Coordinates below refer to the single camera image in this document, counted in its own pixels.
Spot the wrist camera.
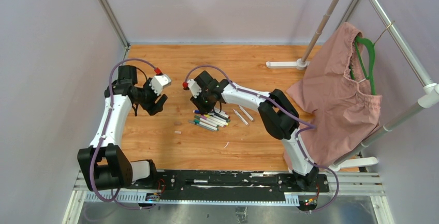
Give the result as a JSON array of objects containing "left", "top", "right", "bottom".
[
  {"left": 182, "top": 79, "right": 202, "bottom": 99},
  {"left": 149, "top": 74, "right": 172, "bottom": 96}
]

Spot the houndstooth patterned pen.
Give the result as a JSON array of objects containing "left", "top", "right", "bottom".
[{"left": 188, "top": 120, "right": 218, "bottom": 131}]

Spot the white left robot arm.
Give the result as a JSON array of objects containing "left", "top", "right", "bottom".
[{"left": 77, "top": 65, "right": 171, "bottom": 191}]

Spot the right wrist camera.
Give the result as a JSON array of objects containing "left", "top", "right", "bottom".
[{"left": 182, "top": 79, "right": 202, "bottom": 99}]

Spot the teal capped white marker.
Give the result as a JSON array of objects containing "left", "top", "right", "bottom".
[{"left": 194, "top": 120, "right": 218, "bottom": 131}]

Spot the metal clothes rack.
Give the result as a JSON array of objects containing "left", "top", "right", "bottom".
[{"left": 266, "top": 0, "right": 439, "bottom": 172}]

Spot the pink capped white marker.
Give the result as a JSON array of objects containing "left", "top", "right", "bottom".
[{"left": 201, "top": 115, "right": 225, "bottom": 127}]

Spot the brown capped white marker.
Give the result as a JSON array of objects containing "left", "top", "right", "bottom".
[{"left": 239, "top": 106, "right": 254, "bottom": 122}]

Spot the pink cloth garment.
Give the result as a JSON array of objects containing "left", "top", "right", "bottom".
[{"left": 287, "top": 22, "right": 382, "bottom": 166}]

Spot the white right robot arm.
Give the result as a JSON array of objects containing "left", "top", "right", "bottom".
[{"left": 183, "top": 70, "right": 319, "bottom": 192}]

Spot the dark green capped marker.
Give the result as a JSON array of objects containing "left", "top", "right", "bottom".
[{"left": 194, "top": 115, "right": 219, "bottom": 128}]

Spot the yellow capped white marker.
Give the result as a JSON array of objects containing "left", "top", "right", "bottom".
[{"left": 204, "top": 114, "right": 229, "bottom": 126}]

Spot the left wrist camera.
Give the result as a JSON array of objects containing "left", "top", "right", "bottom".
[{"left": 149, "top": 74, "right": 172, "bottom": 96}]

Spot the green clothes hanger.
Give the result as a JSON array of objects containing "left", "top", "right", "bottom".
[{"left": 349, "top": 35, "right": 377, "bottom": 96}]

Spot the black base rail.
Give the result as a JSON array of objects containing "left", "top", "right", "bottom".
[{"left": 125, "top": 169, "right": 330, "bottom": 203}]

